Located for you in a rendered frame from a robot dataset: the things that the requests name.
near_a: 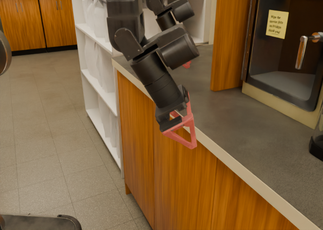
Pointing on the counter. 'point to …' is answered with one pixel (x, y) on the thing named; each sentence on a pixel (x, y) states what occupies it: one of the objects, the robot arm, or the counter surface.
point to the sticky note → (277, 23)
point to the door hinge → (246, 36)
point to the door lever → (304, 48)
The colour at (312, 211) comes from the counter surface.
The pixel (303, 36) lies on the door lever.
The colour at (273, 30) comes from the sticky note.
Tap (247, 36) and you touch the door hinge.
